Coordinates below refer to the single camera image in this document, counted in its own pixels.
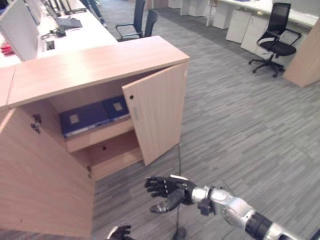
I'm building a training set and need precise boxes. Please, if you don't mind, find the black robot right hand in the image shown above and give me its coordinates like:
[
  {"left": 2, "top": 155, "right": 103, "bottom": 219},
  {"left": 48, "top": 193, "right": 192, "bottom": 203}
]
[{"left": 144, "top": 174, "right": 198, "bottom": 215}]

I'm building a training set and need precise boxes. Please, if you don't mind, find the narrow white partition panel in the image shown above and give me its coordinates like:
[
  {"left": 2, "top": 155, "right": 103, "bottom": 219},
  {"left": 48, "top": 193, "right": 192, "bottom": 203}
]
[{"left": 24, "top": 0, "right": 43, "bottom": 26}]

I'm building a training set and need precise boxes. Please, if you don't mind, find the tall wooden cabinet side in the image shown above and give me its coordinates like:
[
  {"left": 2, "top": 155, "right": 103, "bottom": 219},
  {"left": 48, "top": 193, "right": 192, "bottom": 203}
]
[{"left": 282, "top": 18, "right": 320, "bottom": 89}]

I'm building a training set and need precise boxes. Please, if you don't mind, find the black adapter with cables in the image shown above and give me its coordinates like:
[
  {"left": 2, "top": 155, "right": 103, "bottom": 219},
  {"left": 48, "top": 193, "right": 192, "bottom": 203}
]
[{"left": 40, "top": 28, "right": 67, "bottom": 41}]

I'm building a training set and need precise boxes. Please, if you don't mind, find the small blue folder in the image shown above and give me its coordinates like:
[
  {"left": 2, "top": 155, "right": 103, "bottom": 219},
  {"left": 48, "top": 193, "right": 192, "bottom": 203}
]
[{"left": 101, "top": 96, "right": 131, "bottom": 123}]

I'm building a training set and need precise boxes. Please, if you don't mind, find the person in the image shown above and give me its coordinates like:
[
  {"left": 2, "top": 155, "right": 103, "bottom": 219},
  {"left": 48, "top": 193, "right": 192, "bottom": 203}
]
[{"left": 83, "top": 0, "right": 109, "bottom": 28}]

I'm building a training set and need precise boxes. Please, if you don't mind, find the black office chair with armrests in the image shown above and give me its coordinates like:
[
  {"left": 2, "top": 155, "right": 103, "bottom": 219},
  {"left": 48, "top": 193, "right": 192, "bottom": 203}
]
[{"left": 115, "top": 0, "right": 147, "bottom": 42}]

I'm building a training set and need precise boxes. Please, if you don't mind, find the long white desk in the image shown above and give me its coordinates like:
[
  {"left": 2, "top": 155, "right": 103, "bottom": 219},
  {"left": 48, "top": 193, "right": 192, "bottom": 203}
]
[{"left": 0, "top": 0, "right": 119, "bottom": 69}]

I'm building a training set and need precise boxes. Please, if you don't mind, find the grey laptop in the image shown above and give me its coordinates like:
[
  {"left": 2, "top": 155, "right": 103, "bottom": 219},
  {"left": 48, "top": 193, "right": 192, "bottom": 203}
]
[{"left": 45, "top": 4, "right": 84, "bottom": 29}]

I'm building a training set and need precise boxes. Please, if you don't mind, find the black mesh chair back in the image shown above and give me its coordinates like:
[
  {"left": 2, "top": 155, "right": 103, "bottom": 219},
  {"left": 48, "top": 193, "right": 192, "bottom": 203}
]
[{"left": 143, "top": 9, "right": 160, "bottom": 39}]

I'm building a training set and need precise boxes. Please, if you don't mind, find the wooden cabinet door with hinges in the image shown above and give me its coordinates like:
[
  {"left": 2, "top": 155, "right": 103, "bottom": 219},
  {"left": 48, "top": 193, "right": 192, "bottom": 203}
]
[{"left": 0, "top": 107, "right": 96, "bottom": 238}]

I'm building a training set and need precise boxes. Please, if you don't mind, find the wooden cabinet door with lock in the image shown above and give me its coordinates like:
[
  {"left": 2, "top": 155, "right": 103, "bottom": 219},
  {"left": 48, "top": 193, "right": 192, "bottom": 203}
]
[{"left": 121, "top": 61, "right": 190, "bottom": 167}]

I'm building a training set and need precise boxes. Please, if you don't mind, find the white drawer pedestal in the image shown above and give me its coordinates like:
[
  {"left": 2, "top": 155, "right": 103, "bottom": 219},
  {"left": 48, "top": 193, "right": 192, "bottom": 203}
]
[
  {"left": 212, "top": 3, "right": 234, "bottom": 30},
  {"left": 240, "top": 15, "right": 270, "bottom": 55},
  {"left": 225, "top": 9, "right": 253, "bottom": 44}
]

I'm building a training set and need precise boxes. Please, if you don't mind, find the black office chair with wheels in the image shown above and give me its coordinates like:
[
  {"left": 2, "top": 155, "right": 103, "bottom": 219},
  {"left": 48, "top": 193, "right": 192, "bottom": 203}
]
[{"left": 248, "top": 2, "right": 302, "bottom": 79}]

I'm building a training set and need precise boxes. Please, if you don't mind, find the red object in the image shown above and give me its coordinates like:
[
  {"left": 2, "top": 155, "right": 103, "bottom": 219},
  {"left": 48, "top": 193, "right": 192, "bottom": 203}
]
[{"left": 0, "top": 42, "right": 13, "bottom": 56}]

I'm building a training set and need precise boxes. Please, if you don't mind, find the large blue folder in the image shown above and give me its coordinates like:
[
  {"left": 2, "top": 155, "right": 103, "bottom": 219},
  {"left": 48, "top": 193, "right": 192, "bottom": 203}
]
[{"left": 58, "top": 101, "right": 111, "bottom": 139}]

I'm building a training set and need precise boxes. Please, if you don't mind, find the neighbouring wooden cabinet top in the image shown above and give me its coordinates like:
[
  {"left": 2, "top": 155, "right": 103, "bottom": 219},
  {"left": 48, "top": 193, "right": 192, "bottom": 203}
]
[{"left": 0, "top": 65, "right": 19, "bottom": 109}]

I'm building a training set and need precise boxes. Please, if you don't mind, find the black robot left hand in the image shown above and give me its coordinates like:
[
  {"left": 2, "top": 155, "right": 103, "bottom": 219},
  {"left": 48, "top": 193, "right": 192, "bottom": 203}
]
[{"left": 106, "top": 224, "right": 134, "bottom": 240}]

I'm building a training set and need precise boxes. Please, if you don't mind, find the white desk partition panel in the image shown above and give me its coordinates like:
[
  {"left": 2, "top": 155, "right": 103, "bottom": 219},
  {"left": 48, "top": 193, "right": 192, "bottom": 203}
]
[{"left": 0, "top": 0, "right": 40, "bottom": 62}]

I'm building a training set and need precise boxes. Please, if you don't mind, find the wooden office cabinet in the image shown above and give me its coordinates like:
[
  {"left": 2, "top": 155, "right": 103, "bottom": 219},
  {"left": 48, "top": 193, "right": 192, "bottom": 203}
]
[{"left": 7, "top": 35, "right": 191, "bottom": 181}]

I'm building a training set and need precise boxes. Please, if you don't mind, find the white desk with pedestals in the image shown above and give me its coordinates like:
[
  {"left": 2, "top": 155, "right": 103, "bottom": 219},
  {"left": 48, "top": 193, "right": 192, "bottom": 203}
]
[{"left": 205, "top": 0, "right": 320, "bottom": 29}]

